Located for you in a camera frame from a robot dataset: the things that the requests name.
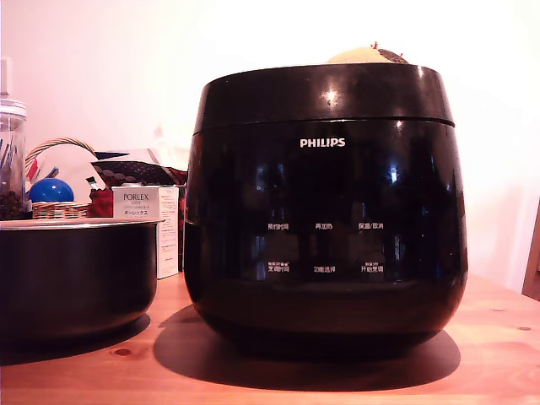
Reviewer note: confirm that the black rice cooker lid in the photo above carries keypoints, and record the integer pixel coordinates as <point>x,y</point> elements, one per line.
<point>320,93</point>

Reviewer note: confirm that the black Philips rice cooker body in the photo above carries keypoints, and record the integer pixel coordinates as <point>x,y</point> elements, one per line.
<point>325,253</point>

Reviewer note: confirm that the white Porlex box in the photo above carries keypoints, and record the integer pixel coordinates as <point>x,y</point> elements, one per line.
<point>135,200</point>

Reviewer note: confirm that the dark dotted patterned cloth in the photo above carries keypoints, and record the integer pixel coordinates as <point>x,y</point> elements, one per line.
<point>135,171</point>

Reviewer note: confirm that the red fabric pouch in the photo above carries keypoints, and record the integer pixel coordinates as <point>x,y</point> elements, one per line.
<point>100,203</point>

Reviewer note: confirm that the pale yellow rounded cushion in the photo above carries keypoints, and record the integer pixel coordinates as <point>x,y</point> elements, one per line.
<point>358,55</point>

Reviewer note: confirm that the brown patterned woven item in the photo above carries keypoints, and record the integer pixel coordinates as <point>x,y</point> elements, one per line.
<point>394,57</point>

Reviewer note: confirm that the black inner cooking pot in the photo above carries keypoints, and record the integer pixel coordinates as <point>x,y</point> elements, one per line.
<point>76,274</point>

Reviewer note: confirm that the woven wicker basket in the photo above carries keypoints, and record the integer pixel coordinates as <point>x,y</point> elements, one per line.
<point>59,209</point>

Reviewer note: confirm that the blue ball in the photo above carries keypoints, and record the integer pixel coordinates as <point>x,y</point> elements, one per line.
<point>50,190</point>

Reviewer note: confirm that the clear glass jar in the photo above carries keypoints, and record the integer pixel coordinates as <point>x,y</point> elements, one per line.
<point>10,169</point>

